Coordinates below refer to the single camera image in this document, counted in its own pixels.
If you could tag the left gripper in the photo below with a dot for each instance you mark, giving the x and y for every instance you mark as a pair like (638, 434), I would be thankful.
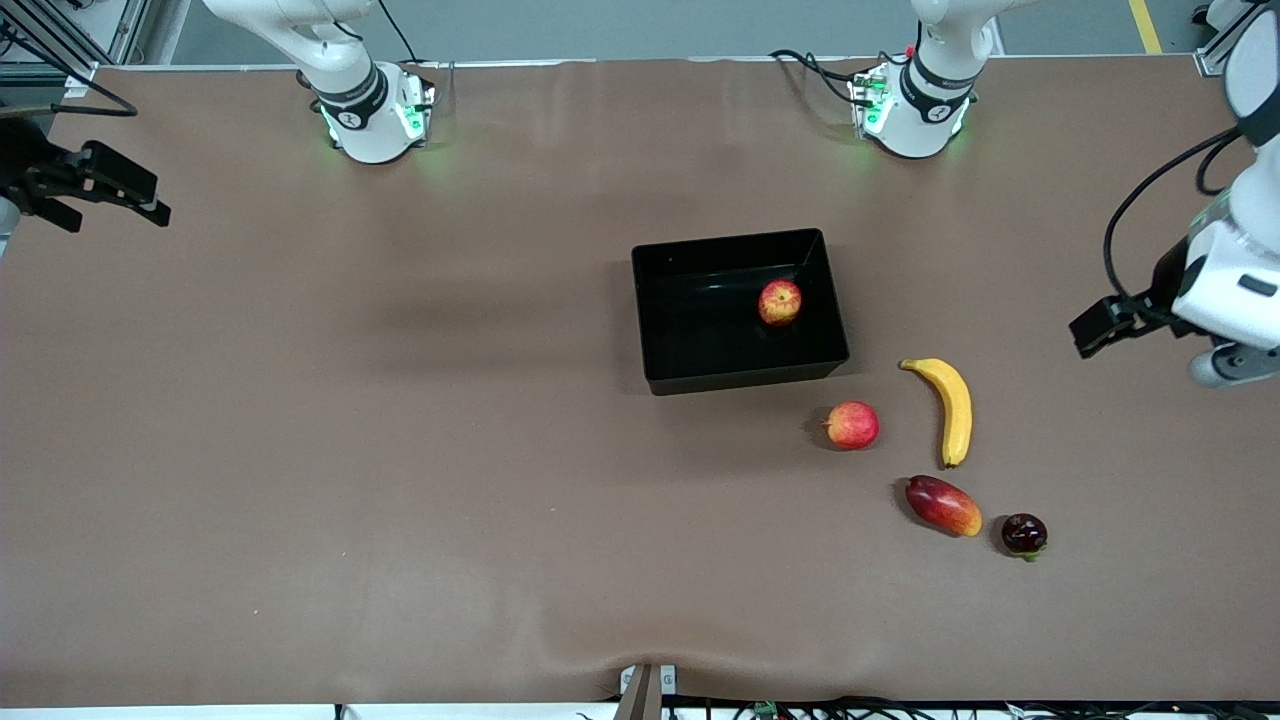
(1163, 283)

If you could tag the red yellow streaked apple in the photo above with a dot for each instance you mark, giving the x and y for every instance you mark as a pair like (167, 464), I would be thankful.
(780, 303)

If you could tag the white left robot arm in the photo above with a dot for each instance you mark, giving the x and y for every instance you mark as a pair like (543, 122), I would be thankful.
(940, 90)

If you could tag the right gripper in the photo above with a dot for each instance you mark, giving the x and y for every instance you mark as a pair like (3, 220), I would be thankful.
(30, 168)

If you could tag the metal table clamp bracket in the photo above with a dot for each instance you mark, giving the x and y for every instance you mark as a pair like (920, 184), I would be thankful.
(645, 692)

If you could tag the yellow banana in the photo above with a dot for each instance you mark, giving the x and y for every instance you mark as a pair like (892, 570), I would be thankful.
(955, 405)

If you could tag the black plastic box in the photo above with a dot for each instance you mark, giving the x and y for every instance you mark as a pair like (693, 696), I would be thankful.
(700, 340)

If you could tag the brown table cover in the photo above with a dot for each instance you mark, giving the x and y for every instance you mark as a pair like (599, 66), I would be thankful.
(400, 450)

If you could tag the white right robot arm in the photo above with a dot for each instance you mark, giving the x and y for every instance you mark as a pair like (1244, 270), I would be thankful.
(330, 70)

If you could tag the aluminium frame profile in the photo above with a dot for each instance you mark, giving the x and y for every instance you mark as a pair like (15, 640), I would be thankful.
(1215, 55)
(90, 35)

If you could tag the red yellow mango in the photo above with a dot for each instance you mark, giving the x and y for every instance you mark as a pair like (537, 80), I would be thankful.
(943, 505)

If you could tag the pink red round apple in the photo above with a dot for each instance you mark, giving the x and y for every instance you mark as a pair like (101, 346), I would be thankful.
(852, 425)

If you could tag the yellow floor tape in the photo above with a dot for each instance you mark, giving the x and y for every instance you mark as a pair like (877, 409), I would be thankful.
(1146, 25)

